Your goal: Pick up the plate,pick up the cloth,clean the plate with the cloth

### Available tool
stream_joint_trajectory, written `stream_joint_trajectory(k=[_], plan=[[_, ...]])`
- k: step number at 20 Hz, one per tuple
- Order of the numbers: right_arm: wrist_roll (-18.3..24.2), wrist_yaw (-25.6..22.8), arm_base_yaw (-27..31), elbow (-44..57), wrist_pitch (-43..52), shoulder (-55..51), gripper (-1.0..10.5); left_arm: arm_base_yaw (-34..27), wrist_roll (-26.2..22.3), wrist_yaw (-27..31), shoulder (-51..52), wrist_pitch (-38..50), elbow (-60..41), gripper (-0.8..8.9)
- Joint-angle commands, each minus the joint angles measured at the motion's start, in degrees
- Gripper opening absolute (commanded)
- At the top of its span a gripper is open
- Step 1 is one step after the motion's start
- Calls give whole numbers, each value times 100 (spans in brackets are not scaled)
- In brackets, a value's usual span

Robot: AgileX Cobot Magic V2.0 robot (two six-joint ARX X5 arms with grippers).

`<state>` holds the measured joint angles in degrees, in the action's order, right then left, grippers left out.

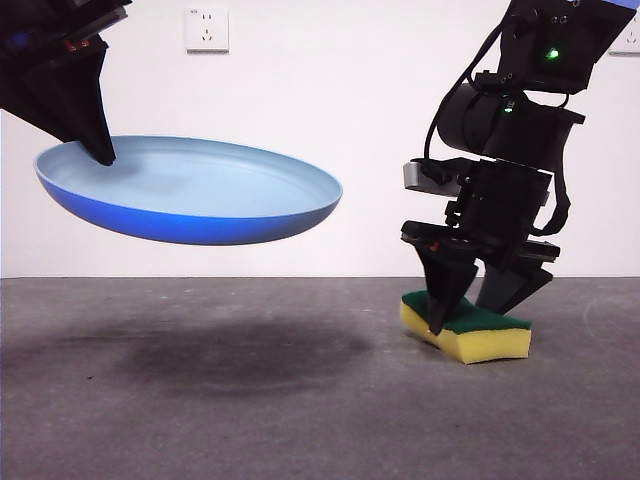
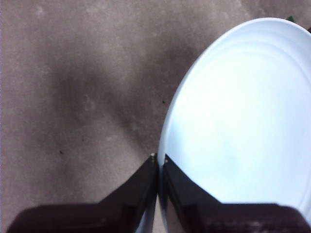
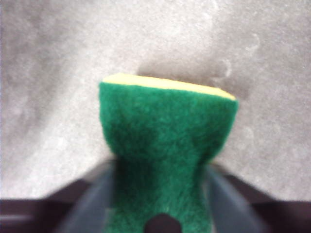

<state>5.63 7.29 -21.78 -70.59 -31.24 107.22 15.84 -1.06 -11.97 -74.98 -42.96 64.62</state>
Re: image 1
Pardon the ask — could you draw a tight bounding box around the yellow sponge with green scourer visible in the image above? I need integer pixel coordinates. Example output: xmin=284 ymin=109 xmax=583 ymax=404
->
xmin=400 ymin=290 xmax=533 ymax=366

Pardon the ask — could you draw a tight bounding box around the blue round plate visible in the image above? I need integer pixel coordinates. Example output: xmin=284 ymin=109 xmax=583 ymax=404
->
xmin=33 ymin=135 xmax=344 ymax=246

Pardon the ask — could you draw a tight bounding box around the black cable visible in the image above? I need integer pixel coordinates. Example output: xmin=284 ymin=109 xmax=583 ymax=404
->
xmin=423 ymin=22 xmax=506 ymax=174
xmin=537 ymin=119 xmax=572 ymax=237

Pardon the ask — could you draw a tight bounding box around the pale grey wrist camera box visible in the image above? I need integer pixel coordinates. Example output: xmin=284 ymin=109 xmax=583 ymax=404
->
xmin=402 ymin=158 xmax=464 ymax=196

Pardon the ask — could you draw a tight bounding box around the white wall socket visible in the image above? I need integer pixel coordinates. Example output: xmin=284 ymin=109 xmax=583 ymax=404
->
xmin=608 ymin=19 xmax=640 ymax=57
xmin=184 ymin=6 xmax=231 ymax=55

